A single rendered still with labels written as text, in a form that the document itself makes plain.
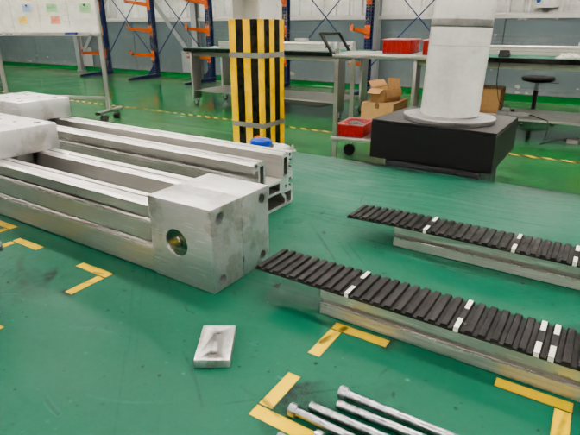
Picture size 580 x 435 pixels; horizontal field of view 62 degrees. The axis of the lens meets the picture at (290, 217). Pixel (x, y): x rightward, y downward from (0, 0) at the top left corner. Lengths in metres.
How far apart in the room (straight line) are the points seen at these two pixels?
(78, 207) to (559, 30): 7.77
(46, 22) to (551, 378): 6.40
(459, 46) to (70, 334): 0.85
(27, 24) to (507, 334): 6.53
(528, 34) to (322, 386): 7.88
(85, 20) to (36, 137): 5.47
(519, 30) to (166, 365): 7.93
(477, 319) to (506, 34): 7.84
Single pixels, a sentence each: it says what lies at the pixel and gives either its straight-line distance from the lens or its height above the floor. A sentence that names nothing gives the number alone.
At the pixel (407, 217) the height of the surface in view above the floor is 0.81.
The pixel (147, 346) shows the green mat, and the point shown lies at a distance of 0.46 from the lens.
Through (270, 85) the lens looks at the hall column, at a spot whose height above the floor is 0.61.
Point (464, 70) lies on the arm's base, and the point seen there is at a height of 0.96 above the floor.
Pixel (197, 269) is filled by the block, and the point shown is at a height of 0.80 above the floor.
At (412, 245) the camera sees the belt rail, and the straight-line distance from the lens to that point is 0.63.
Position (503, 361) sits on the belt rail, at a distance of 0.45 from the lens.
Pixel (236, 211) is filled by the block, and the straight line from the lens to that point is 0.52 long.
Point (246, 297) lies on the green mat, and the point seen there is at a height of 0.78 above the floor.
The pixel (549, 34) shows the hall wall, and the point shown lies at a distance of 8.14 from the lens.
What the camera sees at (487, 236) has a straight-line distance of 0.61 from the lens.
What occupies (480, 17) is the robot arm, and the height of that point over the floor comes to 1.06.
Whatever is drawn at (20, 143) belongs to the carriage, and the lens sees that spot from 0.83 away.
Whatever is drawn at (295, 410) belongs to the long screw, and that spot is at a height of 0.79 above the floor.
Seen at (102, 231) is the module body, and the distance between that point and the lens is 0.63.
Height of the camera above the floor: 1.04
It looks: 22 degrees down
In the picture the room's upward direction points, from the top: straight up
